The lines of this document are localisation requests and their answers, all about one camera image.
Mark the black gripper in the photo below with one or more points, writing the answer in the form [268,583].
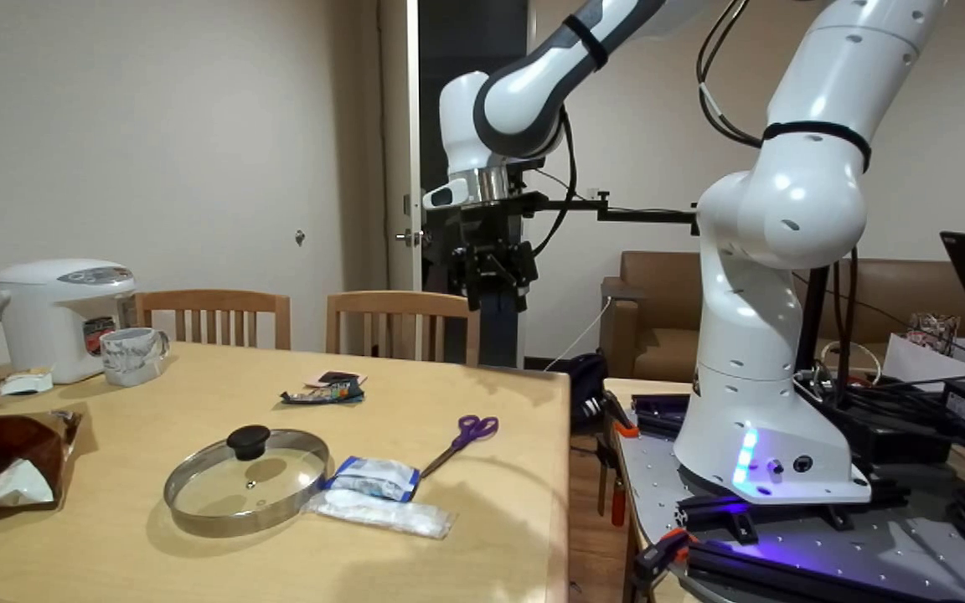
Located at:
[495,252]

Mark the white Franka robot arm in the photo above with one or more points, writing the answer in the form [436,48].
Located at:
[753,370]

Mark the glass pot lid black knob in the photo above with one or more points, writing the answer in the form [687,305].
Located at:
[250,440]

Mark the wooden slat chair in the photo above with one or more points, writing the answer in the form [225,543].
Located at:
[402,304]
[215,301]

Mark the brown sofa chair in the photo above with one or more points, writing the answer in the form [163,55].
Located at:
[656,304]
[905,293]

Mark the pink box with black panel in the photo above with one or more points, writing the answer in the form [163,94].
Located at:
[339,376]

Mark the dark blue snack wrapper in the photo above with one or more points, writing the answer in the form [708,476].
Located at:
[311,394]

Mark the white door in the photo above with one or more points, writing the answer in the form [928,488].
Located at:
[399,112]

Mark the white blue plastic packet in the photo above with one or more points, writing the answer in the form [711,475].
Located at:
[374,476]

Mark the clear plastic packet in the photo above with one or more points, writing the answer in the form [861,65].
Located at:
[395,519]

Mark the black stand pole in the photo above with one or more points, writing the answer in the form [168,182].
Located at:
[813,323]

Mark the black controller box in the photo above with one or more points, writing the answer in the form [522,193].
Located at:
[896,429]

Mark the white paper sheet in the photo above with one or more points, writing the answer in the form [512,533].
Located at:
[918,365]

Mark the white crumpled napkin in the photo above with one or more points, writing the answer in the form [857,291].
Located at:
[27,383]

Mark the brown chip bag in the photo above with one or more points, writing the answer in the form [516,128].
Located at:
[33,440]

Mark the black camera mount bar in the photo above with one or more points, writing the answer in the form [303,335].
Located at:
[638,216]

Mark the small dark wall hook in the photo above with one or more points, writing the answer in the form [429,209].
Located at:
[300,237]

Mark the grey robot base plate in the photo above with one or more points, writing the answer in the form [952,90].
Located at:
[839,555]

